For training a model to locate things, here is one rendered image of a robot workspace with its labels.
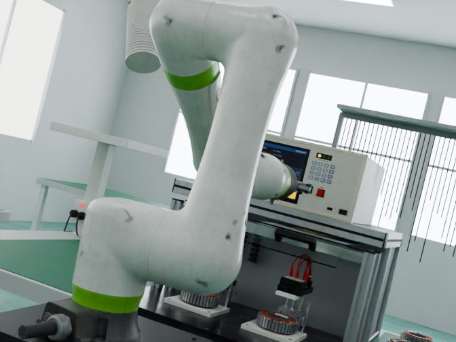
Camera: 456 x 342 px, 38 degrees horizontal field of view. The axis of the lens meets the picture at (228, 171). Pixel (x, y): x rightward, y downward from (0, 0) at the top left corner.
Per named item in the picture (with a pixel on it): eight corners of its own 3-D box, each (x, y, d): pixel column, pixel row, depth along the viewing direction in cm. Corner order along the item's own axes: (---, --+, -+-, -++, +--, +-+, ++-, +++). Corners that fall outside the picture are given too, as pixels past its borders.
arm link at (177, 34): (197, 28, 115) (220, -17, 121) (131, 19, 119) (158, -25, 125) (212, 98, 130) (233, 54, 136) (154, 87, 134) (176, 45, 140)
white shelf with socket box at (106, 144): (100, 255, 252) (128, 139, 252) (23, 231, 265) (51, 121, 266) (143, 253, 284) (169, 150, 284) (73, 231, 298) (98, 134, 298)
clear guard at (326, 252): (335, 268, 163) (341, 245, 163) (247, 243, 172) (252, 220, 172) (358, 263, 193) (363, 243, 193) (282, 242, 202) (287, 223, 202)
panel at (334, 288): (362, 343, 198) (386, 247, 198) (172, 281, 223) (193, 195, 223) (363, 343, 199) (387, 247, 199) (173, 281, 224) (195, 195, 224)
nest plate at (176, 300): (210, 317, 182) (211, 313, 182) (163, 301, 188) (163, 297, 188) (229, 312, 196) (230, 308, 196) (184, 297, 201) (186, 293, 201)
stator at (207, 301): (207, 311, 184) (210, 298, 184) (172, 298, 189) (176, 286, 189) (222, 307, 195) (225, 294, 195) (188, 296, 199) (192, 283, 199)
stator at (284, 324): (287, 337, 175) (290, 324, 175) (249, 324, 180) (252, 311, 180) (300, 332, 185) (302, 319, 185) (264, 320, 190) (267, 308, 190)
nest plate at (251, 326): (292, 345, 173) (293, 341, 173) (240, 328, 179) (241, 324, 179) (306, 338, 187) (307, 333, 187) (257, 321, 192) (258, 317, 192)
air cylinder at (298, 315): (298, 331, 192) (302, 313, 192) (274, 324, 195) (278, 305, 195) (302, 329, 197) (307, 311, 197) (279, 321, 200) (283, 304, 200)
